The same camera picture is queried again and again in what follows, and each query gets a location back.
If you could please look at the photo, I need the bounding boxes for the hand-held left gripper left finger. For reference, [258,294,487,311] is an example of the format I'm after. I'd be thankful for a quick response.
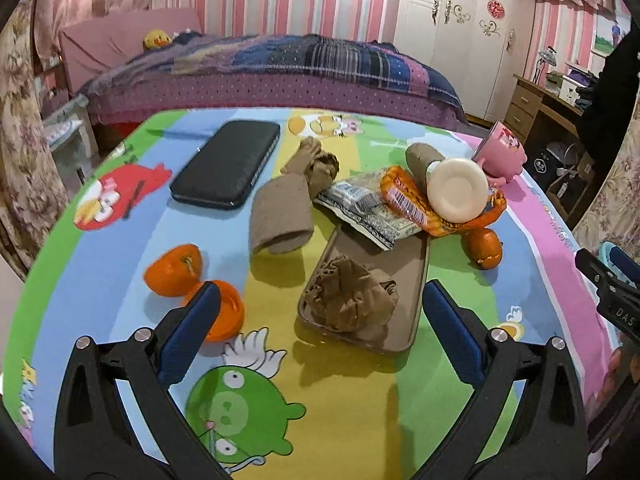
[54,280,236,480]

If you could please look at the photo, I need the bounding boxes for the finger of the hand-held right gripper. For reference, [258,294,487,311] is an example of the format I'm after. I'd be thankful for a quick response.
[575,246,640,293]

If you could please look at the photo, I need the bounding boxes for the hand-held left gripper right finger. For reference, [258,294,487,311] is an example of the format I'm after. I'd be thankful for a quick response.
[410,280,588,480]

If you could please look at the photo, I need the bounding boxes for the light blue plastic basket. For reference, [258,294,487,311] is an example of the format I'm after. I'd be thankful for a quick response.
[597,241,626,267]

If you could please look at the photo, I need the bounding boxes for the orange snack wrapper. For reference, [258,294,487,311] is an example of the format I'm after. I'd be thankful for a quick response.
[380,164,507,237]

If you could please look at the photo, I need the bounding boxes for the brown tube with white cap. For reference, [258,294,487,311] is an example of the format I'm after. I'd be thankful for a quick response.
[405,143,489,221]

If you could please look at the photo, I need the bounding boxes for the brown cardboard tube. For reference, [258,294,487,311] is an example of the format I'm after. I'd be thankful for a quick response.
[249,175,315,255]

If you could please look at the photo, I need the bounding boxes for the orange fruit left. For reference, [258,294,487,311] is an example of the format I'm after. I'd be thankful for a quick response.
[144,243,204,297]

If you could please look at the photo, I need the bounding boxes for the floral curtain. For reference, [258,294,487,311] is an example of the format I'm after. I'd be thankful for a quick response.
[0,0,69,282]
[572,120,640,272]

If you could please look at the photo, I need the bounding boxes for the brown plastic tray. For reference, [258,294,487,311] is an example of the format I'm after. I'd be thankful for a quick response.
[297,224,431,359]

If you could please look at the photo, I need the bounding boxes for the cardboard box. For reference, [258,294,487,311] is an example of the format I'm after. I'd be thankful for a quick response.
[546,152,597,212]

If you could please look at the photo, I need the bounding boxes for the crumpled brown sock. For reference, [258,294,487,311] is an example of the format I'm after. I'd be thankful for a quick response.
[303,255,400,334]

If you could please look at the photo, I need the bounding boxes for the cartoon printed tablecloth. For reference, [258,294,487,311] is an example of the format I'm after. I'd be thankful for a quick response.
[0,107,626,480]

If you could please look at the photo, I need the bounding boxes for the clear printed snack wrapper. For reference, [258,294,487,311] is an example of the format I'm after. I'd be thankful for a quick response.
[313,171,424,252]

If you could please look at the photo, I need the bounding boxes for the pink cartoon cup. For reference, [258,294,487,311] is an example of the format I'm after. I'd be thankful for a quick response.
[472,120,529,184]

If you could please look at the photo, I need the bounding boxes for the black zip case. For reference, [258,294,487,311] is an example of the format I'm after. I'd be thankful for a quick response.
[170,120,282,210]

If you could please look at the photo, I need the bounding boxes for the dark cloth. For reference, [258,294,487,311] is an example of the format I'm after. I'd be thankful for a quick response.
[579,24,640,162]

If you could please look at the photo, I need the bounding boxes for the white box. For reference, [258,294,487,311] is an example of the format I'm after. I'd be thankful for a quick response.
[547,62,597,107]

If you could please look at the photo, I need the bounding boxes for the wooden desk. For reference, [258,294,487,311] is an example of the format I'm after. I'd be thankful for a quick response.
[503,73,597,162]

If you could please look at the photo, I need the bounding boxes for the crumpled brown paper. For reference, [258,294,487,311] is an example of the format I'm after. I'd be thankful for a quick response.
[287,138,340,197]

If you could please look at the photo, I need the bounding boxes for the metal desk lamp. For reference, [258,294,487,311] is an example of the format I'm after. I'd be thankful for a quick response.
[532,45,560,84]

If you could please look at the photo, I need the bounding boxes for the white stool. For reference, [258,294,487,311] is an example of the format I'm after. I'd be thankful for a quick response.
[42,99,92,182]

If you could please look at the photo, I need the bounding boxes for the bed with plaid blanket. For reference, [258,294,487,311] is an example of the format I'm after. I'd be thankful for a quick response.
[75,34,469,134]

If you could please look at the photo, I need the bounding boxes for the white wardrobe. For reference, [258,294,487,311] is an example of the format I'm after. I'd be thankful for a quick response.
[394,0,537,122]

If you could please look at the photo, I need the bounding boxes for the yellow plush toy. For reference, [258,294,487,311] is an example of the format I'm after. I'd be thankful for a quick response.
[143,29,173,52]

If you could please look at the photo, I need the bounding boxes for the plaid patchwork blanket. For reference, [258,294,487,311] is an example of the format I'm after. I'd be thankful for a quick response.
[81,34,459,107]

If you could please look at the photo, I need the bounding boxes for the pink headboard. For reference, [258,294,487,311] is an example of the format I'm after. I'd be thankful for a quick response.
[58,7,204,97]

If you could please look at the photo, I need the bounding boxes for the small framed wall picture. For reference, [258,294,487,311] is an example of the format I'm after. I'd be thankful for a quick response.
[591,12,627,56]

